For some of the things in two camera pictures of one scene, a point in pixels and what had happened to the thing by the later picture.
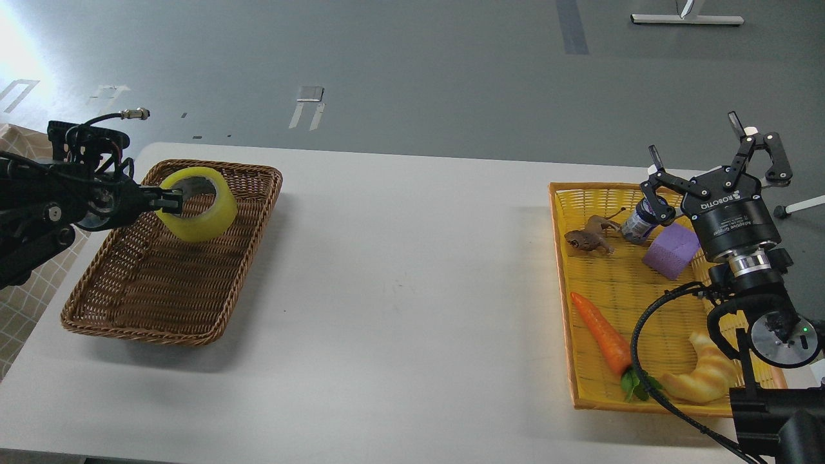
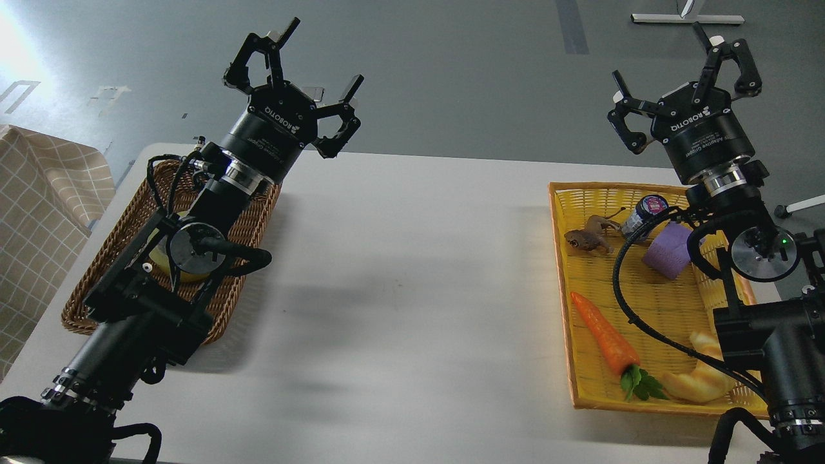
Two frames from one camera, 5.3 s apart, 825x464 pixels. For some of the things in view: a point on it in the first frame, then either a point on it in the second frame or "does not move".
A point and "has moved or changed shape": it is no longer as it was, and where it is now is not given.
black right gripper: (730, 218) -> (700, 138)
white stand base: (681, 19) does not move
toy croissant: (710, 381) does not move
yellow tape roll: (209, 227) has moved or changed shape
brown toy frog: (593, 237) does not move
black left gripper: (118, 200) -> (270, 136)
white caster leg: (785, 211) does not move
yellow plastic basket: (618, 259) does not move
